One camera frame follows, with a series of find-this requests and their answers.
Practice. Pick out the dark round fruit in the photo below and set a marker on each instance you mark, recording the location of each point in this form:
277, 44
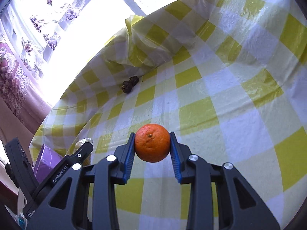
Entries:
129, 84

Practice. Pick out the large orange tangerine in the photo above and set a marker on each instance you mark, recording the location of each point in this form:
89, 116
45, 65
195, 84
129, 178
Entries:
152, 142

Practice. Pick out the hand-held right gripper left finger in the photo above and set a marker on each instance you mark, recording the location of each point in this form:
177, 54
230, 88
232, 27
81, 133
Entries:
128, 159

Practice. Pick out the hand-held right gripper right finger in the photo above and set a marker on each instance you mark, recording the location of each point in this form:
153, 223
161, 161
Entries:
175, 159

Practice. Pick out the purple box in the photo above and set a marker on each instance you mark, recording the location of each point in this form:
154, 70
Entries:
46, 159

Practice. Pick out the sheer flowered curtain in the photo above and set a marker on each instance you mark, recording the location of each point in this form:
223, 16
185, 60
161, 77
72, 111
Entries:
48, 16

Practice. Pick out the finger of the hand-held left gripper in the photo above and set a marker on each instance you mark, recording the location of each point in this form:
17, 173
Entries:
72, 163

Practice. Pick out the yellow checkered tablecloth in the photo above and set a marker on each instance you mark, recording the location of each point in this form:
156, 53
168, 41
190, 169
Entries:
215, 76

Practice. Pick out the patterned purple curtain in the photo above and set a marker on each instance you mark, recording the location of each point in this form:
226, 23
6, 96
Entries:
16, 81

